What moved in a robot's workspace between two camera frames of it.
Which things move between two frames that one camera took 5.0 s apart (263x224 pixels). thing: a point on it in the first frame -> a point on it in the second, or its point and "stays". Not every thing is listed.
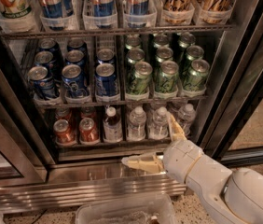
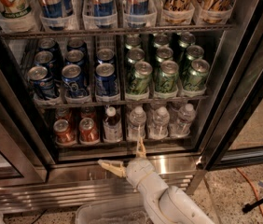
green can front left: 138,80 stays
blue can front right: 105,80 stays
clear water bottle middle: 159,126 stays
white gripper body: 181,158 -> 137,171
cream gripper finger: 150,163 -> 117,167
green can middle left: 134,55 stays
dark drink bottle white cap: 113,128 stays
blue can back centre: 76,44 stays
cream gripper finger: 175,131 -> 142,153
